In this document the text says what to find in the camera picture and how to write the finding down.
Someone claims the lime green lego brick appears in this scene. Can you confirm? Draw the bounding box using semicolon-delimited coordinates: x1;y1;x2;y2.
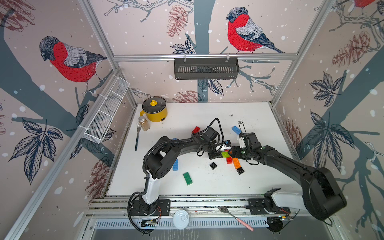
221;152;231;158

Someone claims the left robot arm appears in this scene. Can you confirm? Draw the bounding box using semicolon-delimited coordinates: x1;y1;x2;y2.
133;118;225;215

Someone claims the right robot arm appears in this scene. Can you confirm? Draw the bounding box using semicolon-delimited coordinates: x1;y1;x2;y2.
229;133;347;221

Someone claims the black small lego brick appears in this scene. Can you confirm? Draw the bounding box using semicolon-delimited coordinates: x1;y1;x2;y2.
210;163;217;170

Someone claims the orange lego brick front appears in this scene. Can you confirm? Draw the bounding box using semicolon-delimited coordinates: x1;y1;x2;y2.
233;158;242;170

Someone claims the light blue lego brick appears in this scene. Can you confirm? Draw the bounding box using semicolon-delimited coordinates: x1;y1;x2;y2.
232;126;242;135

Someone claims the black lego brick attached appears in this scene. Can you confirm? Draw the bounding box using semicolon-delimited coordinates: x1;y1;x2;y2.
236;167;245;175

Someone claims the red lego brick back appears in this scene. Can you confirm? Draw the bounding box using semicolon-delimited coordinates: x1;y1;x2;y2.
192;127;201;134

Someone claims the dark green lego brick front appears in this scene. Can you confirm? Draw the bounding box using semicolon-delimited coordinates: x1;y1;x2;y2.
183;172;193;186

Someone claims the blue lego brick lower left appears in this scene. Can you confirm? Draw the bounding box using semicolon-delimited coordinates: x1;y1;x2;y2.
173;160;179;171

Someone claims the yellow pot with lid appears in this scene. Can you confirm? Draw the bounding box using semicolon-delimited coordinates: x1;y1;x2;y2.
140;96;168;123

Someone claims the small glass jar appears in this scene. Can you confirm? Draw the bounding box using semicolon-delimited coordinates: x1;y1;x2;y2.
139;116;150;131

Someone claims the white round lid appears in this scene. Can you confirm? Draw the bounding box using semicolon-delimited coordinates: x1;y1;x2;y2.
173;210;190;230

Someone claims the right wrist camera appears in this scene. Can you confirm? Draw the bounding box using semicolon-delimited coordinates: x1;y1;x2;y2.
239;137;246;148

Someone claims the pink handled spoon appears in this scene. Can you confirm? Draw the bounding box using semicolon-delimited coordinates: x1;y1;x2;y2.
218;206;254;232

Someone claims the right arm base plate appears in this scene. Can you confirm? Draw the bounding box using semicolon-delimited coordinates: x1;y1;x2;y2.
245;198;291;215

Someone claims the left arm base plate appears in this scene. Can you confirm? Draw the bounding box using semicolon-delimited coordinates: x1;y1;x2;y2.
128;199;171;216

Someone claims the teal handled spoon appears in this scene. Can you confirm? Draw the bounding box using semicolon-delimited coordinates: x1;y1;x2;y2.
135;123;141;151

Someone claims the black wire shelf basket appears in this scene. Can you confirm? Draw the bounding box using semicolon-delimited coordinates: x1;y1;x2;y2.
174;58;240;80

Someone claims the white wire wall basket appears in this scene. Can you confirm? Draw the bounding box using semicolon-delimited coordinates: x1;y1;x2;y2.
83;75;130;144

